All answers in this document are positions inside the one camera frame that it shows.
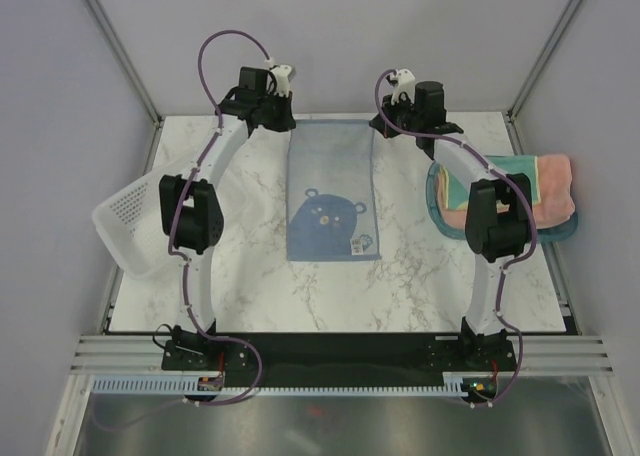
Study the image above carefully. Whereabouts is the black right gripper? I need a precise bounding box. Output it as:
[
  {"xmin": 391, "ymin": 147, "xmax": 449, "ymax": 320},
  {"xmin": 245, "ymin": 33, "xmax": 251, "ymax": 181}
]
[{"xmin": 372, "ymin": 92, "xmax": 423, "ymax": 140}]

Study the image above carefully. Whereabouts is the yellow towel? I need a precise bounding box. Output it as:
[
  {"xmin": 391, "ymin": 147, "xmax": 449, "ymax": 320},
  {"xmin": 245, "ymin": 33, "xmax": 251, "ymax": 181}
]
[{"xmin": 435, "ymin": 154, "xmax": 544, "ymax": 211}]

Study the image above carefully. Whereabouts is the blue towel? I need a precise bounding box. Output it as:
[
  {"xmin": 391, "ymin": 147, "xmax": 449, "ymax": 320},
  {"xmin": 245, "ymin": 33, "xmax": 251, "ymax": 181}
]
[{"xmin": 286, "ymin": 120, "xmax": 380, "ymax": 262}]

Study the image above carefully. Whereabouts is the pink towel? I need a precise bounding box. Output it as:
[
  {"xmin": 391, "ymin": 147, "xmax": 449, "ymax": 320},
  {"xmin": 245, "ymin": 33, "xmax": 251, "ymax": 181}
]
[{"xmin": 437, "ymin": 154, "xmax": 575, "ymax": 230}]

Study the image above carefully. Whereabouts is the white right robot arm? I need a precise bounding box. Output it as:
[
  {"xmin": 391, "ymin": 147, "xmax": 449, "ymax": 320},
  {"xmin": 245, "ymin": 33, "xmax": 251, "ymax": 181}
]
[{"xmin": 370, "ymin": 69, "xmax": 537, "ymax": 370}]

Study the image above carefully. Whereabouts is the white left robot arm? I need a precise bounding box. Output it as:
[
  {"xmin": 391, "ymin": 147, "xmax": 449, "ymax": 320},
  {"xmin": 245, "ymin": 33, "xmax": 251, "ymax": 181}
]
[{"xmin": 159, "ymin": 63, "xmax": 296, "ymax": 371}]

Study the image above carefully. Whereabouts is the white perforated plastic basket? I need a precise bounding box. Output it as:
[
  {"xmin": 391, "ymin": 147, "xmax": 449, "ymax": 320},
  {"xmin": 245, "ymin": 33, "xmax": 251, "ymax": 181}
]
[{"xmin": 91, "ymin": 155, "xmax": 251, "ymax": 280}]

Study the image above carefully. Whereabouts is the teal translucent plastic tub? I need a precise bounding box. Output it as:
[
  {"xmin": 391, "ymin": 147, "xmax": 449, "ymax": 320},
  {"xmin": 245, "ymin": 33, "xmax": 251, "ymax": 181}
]
[{"xmin": 425, "ymin": 162, "xmax": 579, "ymax": 244}]

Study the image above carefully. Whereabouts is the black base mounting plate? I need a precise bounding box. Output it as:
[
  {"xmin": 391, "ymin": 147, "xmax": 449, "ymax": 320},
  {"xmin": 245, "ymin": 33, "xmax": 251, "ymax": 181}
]
[{"xmin": 189, "ymin": 332, "xmax": 516, "ymax": 386}]

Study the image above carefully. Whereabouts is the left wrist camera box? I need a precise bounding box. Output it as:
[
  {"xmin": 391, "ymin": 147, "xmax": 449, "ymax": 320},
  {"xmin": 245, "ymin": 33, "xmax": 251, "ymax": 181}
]
[{"xmin": 265, "ymin": 58, "xmax": 296, "ymax": 98}]

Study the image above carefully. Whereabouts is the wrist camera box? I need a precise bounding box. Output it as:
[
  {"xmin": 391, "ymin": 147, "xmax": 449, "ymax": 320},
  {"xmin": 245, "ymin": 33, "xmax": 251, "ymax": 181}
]
[
  {"xmin": 265, "ymin": 58, "xmax": 296, "ymax": 98},
  {"xmin": 387, "ymin": 69, "xmax": 416, "ymax": 105}
]

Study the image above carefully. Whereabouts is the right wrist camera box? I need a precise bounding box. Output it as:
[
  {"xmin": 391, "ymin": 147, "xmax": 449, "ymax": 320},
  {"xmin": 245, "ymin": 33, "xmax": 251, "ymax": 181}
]
[{"xmin": 387, "ymin": 69, "xmax": 416, "ymax": 105}]

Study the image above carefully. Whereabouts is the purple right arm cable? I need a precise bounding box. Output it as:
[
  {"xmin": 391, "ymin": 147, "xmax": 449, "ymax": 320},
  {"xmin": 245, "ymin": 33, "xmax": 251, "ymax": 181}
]
[{"xmin": 374, "ymin": 69, "xmax": 541, "ymax": 410}]

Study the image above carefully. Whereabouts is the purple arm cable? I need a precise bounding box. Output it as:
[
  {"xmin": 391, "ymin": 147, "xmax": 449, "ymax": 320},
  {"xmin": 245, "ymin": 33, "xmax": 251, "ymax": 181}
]
[
  {"xmin": 374, "ymin": 69, "xmax": 541, "ymax": 410},
  {"xmin": 167, "ymin": 30, "xmax": 276, "ymax": 432}
]

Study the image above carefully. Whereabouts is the left aluminium frame post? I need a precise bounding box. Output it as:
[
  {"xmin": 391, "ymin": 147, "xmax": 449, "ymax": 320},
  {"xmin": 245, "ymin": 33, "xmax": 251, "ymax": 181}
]
[{"xmin": 69, "ymin": 0, "xmax": 165, "ymax": 127}]

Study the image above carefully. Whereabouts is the aluminium frame post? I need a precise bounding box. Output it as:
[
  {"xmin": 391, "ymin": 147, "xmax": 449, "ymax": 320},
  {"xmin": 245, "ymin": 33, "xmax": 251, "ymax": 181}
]
[
  {"xmin": 69, "ymin": 0, "xmax": 165, "ymax": 127},
  {"xmin": 504, "ymin": 0, "xmax": 599, "ymax": 122}
]

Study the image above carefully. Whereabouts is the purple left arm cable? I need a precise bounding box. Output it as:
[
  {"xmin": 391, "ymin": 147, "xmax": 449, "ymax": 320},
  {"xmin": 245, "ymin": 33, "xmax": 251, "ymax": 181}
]
[{"xmin": 167, "ymin": 30, "xmax": 276, "ymax": 432}]

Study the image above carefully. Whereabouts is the right aluminium frame post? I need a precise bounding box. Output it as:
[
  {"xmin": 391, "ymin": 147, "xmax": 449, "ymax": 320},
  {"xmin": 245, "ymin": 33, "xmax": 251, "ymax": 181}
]
[{"xmin": 504, "ymin": 0, "xmax": 599, "ymax": 122}]

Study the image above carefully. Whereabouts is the white slotted cable duct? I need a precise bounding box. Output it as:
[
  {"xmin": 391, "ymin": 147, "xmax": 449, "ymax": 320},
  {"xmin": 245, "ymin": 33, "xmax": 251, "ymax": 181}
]
[{"xmin": 91, "ymin": 373, "xmax": 488, "ymax": 397}]

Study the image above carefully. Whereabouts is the aluminium table edge rail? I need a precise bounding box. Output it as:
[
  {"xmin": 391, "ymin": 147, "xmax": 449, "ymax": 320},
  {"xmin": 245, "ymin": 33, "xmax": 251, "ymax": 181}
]
[{"xmin": 71, "ymin": 335, "xmax": 613, "ymax": 376}]

